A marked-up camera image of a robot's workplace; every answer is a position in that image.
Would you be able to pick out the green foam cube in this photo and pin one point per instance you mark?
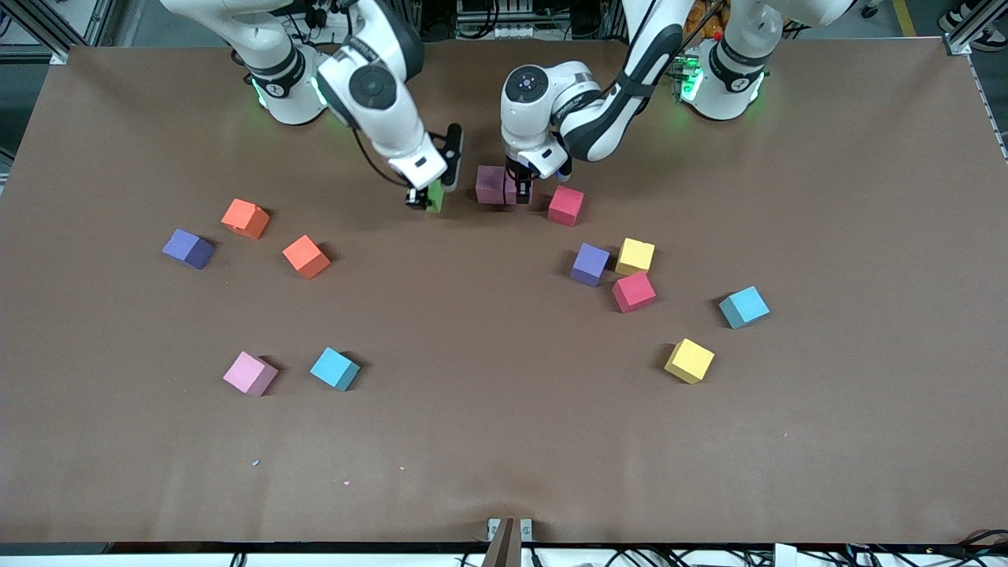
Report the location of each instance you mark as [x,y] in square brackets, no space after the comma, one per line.
[435,201]

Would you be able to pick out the red foam cube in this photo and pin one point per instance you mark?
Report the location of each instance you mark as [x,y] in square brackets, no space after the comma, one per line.
[633,292]
[565,206]

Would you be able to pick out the purple foam cube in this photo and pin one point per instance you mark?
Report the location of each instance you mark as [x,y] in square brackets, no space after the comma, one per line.
[187,249]
[590,264]

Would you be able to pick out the blue foam cube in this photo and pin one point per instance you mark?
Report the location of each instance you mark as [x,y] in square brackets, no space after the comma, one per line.
[335,368]
[743,307]

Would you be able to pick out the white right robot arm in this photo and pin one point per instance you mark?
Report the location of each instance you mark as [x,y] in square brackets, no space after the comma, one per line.
[378,87]

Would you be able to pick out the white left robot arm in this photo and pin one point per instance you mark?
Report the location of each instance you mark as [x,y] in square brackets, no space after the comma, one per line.
[528,83]

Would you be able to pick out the orange foam cube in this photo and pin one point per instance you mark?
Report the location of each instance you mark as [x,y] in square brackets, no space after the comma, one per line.
[244,218]
[306,257]

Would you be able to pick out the yellow foam cube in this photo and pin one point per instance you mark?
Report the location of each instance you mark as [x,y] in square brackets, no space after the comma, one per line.
[689,361]
[635,256]

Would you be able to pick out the white power strip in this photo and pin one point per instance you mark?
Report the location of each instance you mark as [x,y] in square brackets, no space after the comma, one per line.
[327,16]
[516,31]

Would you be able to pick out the pile of orange objects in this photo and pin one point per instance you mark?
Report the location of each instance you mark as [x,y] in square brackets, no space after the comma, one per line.
[709,27]

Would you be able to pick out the brown table cover sheet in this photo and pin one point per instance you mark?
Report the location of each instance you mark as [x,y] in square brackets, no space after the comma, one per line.
[504,441]

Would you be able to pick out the black white sneaker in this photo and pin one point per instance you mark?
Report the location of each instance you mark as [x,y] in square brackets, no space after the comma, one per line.
[959,14]

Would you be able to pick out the metal table edge bracket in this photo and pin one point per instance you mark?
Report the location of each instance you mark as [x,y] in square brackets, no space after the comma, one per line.
[504,543]

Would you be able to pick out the aluminium frame profile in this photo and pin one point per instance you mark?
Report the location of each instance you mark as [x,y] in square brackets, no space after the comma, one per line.
[57,55]
[957,45]

